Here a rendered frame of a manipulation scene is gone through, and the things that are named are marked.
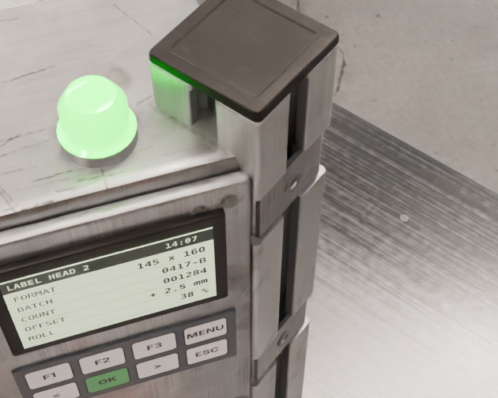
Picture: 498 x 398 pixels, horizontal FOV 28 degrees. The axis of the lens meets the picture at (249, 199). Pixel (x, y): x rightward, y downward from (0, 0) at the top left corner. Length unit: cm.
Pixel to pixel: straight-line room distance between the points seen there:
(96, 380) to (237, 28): 16
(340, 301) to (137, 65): 71
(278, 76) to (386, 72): 206
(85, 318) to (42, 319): 2
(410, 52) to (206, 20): 211
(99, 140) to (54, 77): 4
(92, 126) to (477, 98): 207
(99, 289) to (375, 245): 75
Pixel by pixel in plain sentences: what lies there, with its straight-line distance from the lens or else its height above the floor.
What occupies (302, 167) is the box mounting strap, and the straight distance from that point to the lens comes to 36.
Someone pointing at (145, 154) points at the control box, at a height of 147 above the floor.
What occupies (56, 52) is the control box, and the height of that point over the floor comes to 147.
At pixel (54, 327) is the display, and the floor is 142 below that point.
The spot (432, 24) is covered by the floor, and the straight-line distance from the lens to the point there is 250.
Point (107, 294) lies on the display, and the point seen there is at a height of 143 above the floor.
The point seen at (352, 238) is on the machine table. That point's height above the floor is 83.
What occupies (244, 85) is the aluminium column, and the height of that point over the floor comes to 150.
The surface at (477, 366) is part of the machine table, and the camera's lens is 102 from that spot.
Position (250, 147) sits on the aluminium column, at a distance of 31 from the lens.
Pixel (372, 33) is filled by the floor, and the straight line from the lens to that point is 246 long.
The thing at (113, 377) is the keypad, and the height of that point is 136.
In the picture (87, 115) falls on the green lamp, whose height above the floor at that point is 150.
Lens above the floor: 173
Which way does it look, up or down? 55 degrees down
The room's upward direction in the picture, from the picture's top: straight up
